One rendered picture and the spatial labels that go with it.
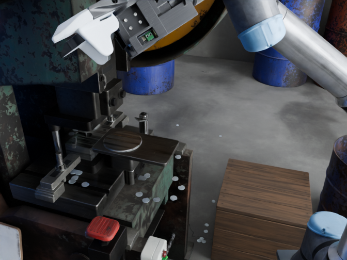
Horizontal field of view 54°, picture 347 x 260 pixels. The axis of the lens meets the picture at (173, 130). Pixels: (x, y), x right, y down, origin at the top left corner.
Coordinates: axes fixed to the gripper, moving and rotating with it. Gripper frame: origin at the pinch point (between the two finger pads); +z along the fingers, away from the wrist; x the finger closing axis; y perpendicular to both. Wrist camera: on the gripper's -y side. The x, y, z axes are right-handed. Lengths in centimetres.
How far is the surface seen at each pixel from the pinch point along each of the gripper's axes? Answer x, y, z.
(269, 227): 74, 95, -30
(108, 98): 49, 12, -4
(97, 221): 31.2, 34.2, 15.6
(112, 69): 55, 6, -11
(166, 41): 73, 7, -35
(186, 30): 67, 8, -41
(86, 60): 33.5, 1.3, -4.5
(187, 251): 101, 96, 4
